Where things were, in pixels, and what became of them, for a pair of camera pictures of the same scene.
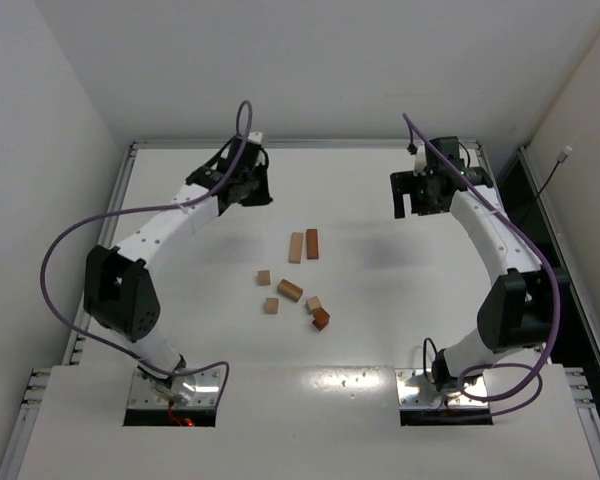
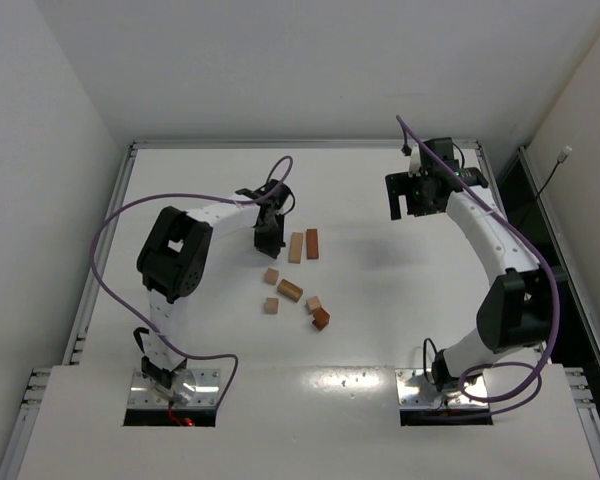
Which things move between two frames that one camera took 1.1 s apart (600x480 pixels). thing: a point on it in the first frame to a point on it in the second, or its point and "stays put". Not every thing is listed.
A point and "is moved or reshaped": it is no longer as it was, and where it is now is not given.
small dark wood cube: [321, 319] stays put
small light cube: [264, 277] is moved or reshaped
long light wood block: [296, 247] stays put
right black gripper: [406, 185] stays put
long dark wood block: [312, 244] stays put
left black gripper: [259, 187] to [268, 232]
